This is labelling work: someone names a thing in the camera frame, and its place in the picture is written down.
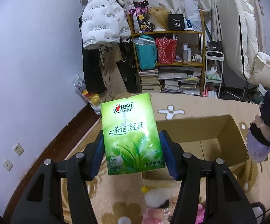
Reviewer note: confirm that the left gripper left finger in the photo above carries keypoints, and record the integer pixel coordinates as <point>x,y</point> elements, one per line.
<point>41,201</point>

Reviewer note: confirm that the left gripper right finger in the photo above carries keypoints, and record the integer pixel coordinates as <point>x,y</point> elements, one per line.
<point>225,201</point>

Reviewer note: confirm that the purple haired plush doll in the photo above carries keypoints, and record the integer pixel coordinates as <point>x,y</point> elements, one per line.
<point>258,136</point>

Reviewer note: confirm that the pink packaged item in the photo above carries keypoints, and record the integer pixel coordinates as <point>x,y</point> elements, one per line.
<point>164,215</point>

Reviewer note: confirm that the white black fluffy plush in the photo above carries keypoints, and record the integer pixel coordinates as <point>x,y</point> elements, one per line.
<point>160,187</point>

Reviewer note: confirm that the green tissue pack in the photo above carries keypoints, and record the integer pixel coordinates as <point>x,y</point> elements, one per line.
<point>131,137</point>

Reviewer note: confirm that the cream cushion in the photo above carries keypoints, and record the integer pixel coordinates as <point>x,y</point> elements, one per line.
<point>260,73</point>

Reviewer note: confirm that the cardboard box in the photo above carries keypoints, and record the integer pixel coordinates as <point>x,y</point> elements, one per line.
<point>209,138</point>

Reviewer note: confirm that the white metal cart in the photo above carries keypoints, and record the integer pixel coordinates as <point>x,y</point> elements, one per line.
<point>214,68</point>

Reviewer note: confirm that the white folded mattress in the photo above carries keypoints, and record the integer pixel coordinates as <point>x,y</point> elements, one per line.
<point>239,37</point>

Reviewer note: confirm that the plastic bag with toys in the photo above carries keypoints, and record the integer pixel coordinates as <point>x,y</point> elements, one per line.
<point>92,99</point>

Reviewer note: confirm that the beige patterned carpet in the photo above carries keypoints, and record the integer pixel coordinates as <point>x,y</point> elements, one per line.
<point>120,198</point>

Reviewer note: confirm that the wooden bookshelf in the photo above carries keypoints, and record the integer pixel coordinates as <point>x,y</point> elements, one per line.
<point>185,74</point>

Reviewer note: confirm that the stack of books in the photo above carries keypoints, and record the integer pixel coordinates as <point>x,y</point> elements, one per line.
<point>149,81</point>

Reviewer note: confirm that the red patterned bag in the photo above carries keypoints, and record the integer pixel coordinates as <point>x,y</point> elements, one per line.
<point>166,50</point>

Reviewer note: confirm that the black box with 40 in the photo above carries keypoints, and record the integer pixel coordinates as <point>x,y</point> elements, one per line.
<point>176,22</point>

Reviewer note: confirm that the teal bag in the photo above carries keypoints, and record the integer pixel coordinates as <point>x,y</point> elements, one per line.
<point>146,51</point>

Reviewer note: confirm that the blonde wig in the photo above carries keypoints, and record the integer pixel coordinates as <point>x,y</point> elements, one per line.
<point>159,18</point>

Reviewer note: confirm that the beige trench coat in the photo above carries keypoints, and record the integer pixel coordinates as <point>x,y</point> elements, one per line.
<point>111,75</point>

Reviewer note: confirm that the white puffer jacket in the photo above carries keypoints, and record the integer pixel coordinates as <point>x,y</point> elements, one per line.
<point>103,23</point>

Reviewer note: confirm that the lower wall socket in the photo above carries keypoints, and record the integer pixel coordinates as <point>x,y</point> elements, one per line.
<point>7,165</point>

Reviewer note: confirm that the wall socket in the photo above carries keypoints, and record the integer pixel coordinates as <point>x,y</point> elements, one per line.
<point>18,149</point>
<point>7,165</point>

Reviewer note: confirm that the upper wall socket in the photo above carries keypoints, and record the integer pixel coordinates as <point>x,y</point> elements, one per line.
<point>18,149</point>

